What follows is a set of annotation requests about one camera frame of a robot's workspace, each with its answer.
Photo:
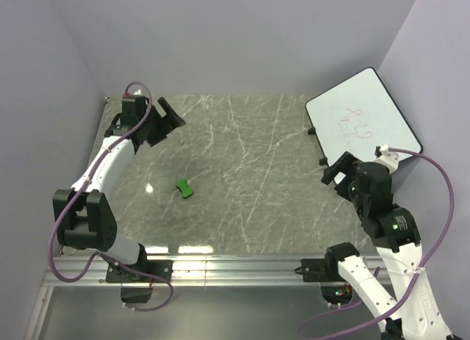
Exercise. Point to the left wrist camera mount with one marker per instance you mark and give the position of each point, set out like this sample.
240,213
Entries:
135,93

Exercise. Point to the green whiteboard eraser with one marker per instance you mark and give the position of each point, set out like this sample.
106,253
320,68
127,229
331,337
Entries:
183,188

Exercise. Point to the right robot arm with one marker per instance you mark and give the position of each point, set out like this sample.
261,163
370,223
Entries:
411,311

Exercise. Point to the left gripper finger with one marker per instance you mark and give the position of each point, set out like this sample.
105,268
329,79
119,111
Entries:
166,106
173,120

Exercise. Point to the white whiteboard black frame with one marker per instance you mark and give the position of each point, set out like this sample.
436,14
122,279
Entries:
357,115

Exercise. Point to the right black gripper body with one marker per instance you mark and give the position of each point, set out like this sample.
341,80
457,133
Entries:
346,189

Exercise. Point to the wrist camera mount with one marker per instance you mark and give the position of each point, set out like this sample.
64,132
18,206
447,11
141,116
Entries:
135,93
387,158

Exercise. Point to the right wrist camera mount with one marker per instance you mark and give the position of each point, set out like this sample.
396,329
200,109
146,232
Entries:
387,158

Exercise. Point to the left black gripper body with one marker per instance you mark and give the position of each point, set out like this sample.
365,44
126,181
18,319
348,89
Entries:
155,127

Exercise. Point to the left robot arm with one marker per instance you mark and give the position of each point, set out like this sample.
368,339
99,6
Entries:
83,217

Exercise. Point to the aluminium mounting rail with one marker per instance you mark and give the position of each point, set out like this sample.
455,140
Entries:
209,297

